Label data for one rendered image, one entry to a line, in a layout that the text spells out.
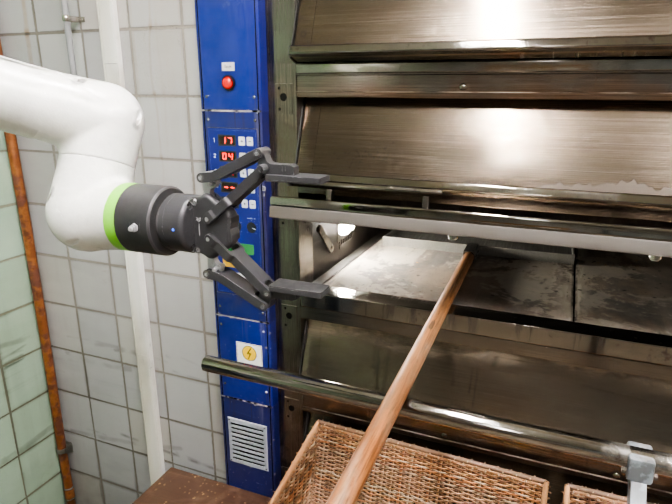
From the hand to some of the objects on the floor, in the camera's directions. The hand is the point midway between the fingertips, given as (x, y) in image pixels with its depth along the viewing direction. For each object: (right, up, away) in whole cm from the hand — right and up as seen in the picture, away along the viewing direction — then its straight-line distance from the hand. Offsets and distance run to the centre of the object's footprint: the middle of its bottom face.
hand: (316, 236), depth 66 cm
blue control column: (+16, -98, +191) cm, 215 cm away
